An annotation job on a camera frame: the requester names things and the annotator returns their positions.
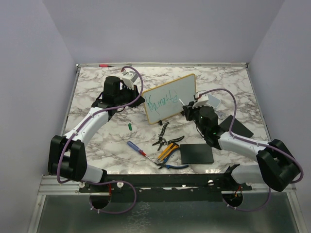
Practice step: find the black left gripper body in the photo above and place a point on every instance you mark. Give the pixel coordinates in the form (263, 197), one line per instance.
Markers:
(127, 95)

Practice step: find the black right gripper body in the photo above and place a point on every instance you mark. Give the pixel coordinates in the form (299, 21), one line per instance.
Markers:
(193, 114)

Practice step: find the yellow framed whiteboard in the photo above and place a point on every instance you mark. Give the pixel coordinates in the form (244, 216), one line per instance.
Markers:
(162, 101)

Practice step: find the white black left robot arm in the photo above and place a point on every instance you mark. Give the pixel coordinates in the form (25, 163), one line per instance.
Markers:
(67, 156)

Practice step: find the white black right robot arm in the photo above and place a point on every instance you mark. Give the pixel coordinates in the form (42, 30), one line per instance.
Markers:
(275, 167)

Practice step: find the white square box device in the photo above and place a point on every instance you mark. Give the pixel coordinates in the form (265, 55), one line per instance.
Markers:
(213, 101)

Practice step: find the yellow black utility knife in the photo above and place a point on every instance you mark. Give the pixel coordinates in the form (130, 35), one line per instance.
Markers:
(170, 148)

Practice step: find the black cutting pliers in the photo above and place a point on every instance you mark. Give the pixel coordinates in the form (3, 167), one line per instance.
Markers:
(162, 141)

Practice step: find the black rectangular pad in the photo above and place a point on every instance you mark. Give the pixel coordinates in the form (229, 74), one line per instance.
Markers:
(196, 154)

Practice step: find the blue red screwdriver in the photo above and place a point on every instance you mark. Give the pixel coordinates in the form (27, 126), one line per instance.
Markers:
(138, 150)

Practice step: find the black square pad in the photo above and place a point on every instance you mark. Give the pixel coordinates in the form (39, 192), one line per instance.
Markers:
(238, 127)

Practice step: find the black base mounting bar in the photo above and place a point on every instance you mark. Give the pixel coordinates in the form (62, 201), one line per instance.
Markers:
(166, 187)

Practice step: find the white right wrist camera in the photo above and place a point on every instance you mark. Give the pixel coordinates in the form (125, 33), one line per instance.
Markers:
(200, 99)

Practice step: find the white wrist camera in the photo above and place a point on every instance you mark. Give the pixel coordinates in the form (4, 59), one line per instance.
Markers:
(129, 77)
(200, 99)

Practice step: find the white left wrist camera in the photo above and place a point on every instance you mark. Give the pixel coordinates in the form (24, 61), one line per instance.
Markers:
(129, 77)

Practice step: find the red marker at rail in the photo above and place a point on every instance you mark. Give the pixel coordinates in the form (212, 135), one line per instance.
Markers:
(105, 65)

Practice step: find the blue handled pliers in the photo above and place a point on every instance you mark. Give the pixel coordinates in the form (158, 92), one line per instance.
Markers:
(165, 165)

